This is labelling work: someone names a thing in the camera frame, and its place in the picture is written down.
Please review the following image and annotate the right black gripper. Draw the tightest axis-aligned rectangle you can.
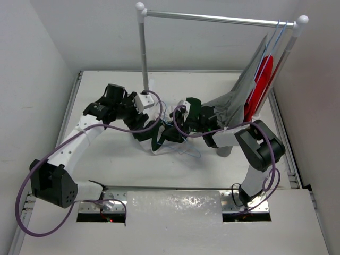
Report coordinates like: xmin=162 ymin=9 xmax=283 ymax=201
xmin=164 ymin=110 xmax=207 ymax=139

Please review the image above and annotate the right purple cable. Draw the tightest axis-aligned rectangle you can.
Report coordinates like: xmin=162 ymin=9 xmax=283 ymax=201
xmin=172 ymin=105 xmax=281 ymax=215

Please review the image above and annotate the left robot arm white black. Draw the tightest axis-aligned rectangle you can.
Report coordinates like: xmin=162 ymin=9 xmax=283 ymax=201
xmin=30 ymin=84 xmax=155 ymax=208

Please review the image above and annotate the light blue hanger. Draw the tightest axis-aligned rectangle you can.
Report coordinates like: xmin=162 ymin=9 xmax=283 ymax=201
xmin=153 ymin=101 xmax=201 ymax=159

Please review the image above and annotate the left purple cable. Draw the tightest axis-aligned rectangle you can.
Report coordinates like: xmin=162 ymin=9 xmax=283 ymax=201
xmin=15 ymin=90 xmax=163 ymax=237

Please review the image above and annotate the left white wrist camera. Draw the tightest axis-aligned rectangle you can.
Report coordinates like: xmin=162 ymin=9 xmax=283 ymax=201
xmin=134 ymin=93 xmax=155 ymax=113

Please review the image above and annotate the green and white t shirt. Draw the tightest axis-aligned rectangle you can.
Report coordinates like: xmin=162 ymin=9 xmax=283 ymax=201
xmin=132 ymin=104 xmax=189 ymax=154

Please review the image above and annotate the blue hanger with red shirt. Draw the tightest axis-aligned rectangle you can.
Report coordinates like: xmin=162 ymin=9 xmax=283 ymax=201
xmin=258 ymin=21 xmax=288 ymax=75

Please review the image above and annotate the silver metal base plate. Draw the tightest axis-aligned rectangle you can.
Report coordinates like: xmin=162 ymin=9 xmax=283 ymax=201
xmin=78 ymin=188 xmax=269 ymax=215

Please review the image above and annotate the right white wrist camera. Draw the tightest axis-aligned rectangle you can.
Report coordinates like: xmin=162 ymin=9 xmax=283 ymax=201
xmin=177 ymin=100 xmax=194 ymax=122

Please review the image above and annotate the purple cable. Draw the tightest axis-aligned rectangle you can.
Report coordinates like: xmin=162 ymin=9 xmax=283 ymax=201
xmin=172 ymin=105 xmax=281 ymax=215
xmin=15 ymin=90 xmax=163 ymax=237

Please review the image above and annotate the grey t shirt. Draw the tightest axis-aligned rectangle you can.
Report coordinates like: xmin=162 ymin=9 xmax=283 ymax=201
xmin=203 ymin=35 xmax=268 ymax=128

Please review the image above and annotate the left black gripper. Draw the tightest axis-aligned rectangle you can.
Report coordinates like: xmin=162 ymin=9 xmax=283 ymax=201
xmin=114 ymin=93 xmax=148 ymax=131

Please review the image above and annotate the blue hanger with grey shirt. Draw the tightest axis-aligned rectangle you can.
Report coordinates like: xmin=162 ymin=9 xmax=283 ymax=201
xmin=253 ymin=20 xmax=281 ymax=80

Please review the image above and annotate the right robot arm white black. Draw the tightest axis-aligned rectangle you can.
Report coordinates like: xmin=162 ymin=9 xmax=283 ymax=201
xmin=172 ymin=105 xmax=286 ymax=207

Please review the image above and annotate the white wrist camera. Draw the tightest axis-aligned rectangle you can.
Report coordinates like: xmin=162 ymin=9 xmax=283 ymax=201
xmin=134 ymin=93 xmax=155 ymax=113
xmin=177 ymin=100 xmax=194 ymax=122

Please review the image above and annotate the red t shirt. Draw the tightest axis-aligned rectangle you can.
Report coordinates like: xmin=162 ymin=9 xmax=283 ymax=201
xmin=243 ymin=56 xmax=274 ymax=122

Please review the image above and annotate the white metal clothes rack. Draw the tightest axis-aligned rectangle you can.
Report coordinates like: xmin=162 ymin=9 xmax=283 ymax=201
xmin=135 ymin=2 xmax=309 ymax=119

